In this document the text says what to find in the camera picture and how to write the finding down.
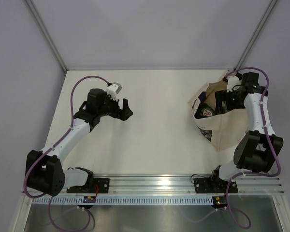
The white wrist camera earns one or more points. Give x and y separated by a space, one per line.
113 90
233 83

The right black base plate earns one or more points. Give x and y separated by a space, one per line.
204 185

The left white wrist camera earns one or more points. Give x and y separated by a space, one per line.
113 90

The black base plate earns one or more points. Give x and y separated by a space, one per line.
204 185
104 185

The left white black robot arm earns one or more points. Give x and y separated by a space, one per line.
44 171

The aluminium mounting rail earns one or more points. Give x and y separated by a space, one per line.
176 184

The right aluminium frame post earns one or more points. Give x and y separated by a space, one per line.
256 33

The left aluminium frame post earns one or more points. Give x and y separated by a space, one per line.
45 33

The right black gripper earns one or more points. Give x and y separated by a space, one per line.
223 95

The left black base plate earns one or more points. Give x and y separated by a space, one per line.
104 185

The large magenta dish soap bottle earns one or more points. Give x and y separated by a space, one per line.
204 111

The white slotted cable duct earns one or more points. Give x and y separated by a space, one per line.
127 200

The left small circuit board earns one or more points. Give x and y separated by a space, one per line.
89 199

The beige canvas tote bag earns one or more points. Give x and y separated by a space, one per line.
222 130

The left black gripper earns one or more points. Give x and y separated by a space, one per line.
122 114

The small circuit board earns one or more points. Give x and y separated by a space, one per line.
219 201
89 199

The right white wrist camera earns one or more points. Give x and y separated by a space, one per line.
233 83

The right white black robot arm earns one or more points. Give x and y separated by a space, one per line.
259 148

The aluminium frame post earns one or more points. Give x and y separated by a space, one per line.
45 33
256 33

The right small circuit board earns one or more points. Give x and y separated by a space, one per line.
219 201

